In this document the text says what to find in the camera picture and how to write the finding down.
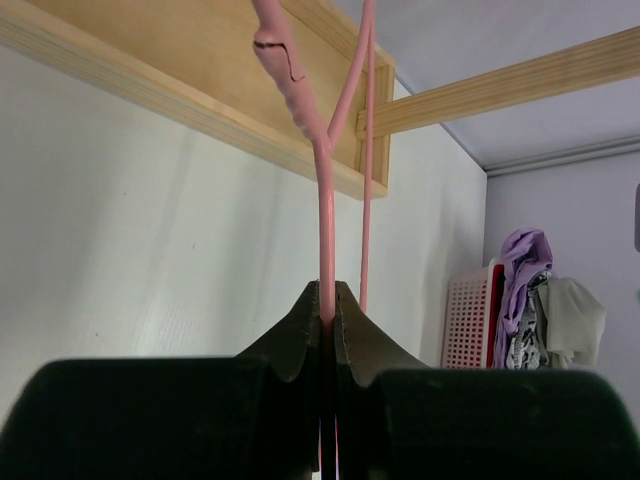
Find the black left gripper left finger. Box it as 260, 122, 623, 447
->
1, 283, 320, 479

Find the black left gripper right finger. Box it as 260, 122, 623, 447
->
334, 282, 639, 479

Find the pink clothes hanger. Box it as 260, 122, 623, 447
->
249, 0, 377, 480

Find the white pink laundry basket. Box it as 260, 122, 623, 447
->
441, 259, 504, 369

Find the black white printed garment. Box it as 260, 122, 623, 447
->
505, 271, 551, 370

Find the grey garment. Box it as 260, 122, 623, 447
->
537, 277, 606, 369

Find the purple garment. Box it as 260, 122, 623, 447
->
493, 228, 553, 368

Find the wooden clothes rack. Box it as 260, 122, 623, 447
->
1, 1, 639, 198

